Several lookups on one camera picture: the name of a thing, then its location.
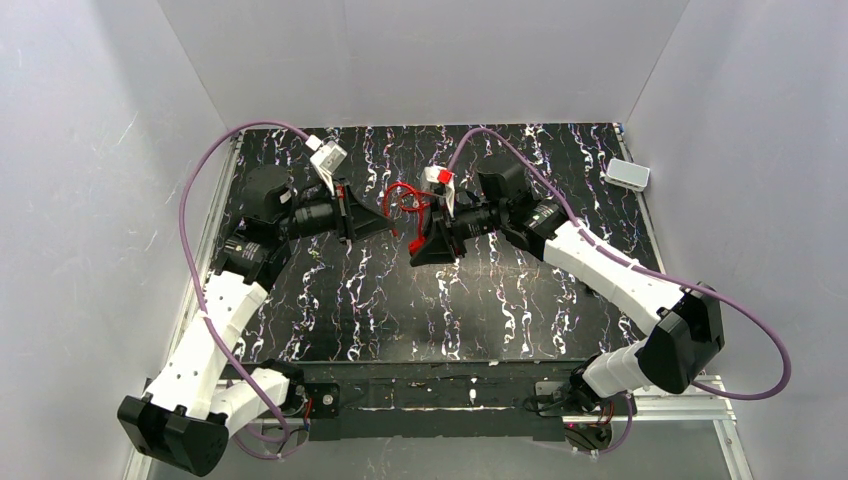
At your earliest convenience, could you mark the red cable lock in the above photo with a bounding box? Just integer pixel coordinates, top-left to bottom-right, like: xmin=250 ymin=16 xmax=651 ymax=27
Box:
xmin=381 ymin=182 xmax=433 ymax=256

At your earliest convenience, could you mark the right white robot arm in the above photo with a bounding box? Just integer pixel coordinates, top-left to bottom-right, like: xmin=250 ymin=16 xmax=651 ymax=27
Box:
xmin=409 ymin=165 xmax=724 ymax=406

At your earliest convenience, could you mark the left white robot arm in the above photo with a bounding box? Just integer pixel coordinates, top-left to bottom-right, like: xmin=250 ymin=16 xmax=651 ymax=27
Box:
xmin=117 ymin=165 xmax=392 ymax=477

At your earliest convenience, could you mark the white small box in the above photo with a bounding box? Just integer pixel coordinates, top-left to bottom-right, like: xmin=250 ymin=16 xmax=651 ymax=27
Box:
xmin=604 ymin=158 xmax=651 ymax=192

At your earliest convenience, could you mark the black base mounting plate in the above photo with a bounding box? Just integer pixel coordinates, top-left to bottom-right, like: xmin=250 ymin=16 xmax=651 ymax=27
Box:
xmin=291 ymin=361 xmax=637 ymax=443

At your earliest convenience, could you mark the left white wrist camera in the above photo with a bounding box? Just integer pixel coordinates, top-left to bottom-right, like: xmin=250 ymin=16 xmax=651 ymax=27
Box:
xmin=305 ymin=135 xmax=347 ymax=197

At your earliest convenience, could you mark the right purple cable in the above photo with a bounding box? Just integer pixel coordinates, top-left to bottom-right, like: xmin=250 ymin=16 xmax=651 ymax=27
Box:
xmin=446 ymin=127 xmax=794 ymax=456

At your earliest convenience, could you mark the purple cable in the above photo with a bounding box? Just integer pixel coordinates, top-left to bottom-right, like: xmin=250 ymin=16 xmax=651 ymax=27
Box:
xmin=178 ymin=120 xmax=323 ymax=461
xmin=446 ymin=127 xmax=794 ymax=456

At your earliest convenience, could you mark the aluminium frame rail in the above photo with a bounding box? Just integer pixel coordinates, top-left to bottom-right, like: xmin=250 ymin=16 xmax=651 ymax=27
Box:
xmin=122 ymin=133 xmax=243 ymax=479

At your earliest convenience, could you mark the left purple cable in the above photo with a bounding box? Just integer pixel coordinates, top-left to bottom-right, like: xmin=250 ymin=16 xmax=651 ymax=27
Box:
xmin=178 ymin=120 xmax=323 ymax=461

